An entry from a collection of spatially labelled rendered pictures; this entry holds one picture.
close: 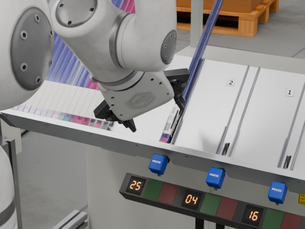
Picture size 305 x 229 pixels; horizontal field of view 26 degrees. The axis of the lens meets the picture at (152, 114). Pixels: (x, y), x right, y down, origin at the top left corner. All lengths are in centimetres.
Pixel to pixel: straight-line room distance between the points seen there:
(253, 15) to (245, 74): 336
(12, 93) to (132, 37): 33
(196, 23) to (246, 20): 248
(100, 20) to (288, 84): 45
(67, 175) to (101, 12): 185
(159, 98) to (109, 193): 69
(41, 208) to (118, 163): 85
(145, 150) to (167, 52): 37
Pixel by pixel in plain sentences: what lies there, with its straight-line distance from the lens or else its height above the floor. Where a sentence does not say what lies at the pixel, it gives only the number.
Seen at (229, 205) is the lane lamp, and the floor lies 66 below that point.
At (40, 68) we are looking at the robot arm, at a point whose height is 105.
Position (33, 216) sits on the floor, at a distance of 241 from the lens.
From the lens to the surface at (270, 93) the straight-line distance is 119.
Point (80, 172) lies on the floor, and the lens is 269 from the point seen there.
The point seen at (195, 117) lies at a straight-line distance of 120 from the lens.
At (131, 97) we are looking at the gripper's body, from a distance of 102.
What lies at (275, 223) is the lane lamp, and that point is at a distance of 110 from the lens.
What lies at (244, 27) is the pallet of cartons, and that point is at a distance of 460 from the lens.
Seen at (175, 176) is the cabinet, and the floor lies 49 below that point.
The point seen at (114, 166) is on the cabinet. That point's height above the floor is 48.
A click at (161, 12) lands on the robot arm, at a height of 103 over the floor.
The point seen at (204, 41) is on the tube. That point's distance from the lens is 127.
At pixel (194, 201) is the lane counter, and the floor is 66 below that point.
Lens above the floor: 122
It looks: 22 degrees down
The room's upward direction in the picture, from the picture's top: straight up
